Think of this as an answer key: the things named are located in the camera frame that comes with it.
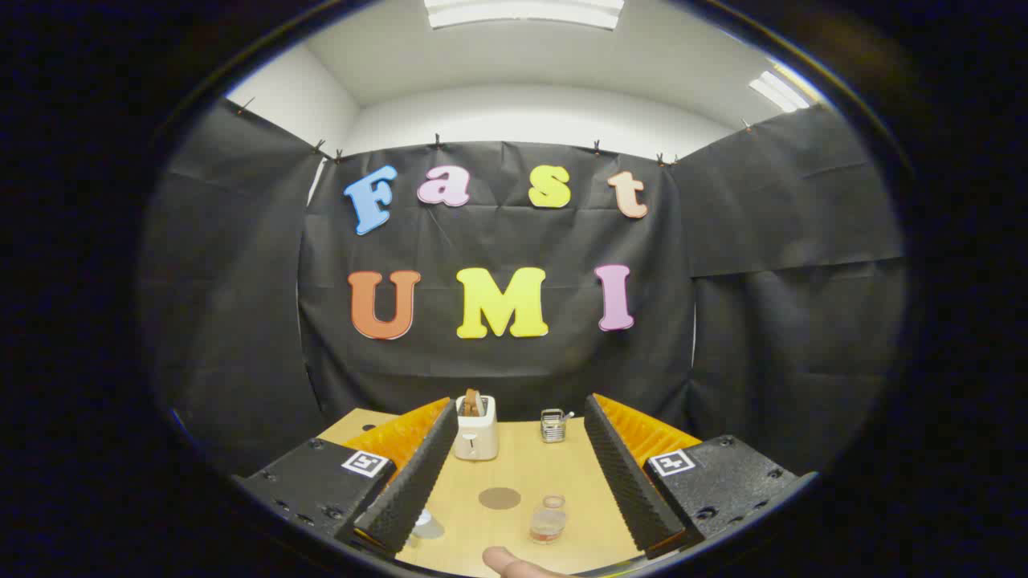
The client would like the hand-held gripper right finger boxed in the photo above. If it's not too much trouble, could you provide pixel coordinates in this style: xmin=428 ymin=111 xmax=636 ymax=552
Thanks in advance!
xmin=583 ymin=393 xmax=818 ymax=560

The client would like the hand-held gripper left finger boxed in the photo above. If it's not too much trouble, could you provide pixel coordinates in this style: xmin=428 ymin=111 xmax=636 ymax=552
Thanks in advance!
xmin=233 ymin=396 xmax=460 ymax=556

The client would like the clear plastic juice bottle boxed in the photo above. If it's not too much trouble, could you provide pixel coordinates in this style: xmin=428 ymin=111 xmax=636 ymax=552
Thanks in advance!
xmin=529 ymin=495 xmax=569 ymax=546

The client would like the white toaster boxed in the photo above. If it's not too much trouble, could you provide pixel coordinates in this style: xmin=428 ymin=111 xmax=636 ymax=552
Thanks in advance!
xmin=454 ymin=394 xmax=500 ymax=462

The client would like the wooden table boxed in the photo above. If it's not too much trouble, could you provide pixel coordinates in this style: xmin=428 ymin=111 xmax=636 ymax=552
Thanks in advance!
xmin=317 ymin=408 xmax=701 ymax=578

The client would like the black backdrop cloth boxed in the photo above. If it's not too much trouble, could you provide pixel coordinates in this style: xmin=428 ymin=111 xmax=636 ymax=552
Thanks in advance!
xmin=137 ymin=100 xmax=908 ymax=476

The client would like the small ceiling light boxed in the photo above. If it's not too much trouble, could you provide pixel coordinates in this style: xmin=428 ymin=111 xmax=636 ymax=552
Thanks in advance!
xmin=749 ymin=70 xmax=811 ymax=113

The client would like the long ceiling light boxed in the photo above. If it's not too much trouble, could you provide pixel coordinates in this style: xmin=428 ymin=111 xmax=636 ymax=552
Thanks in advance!
xmin=423 ymin=0 xmax=626 ymax=31

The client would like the metal wire basket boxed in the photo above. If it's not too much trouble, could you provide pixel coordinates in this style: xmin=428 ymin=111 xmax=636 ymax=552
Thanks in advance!
xmin=541 ymin=408 xmax=576 ymax=445

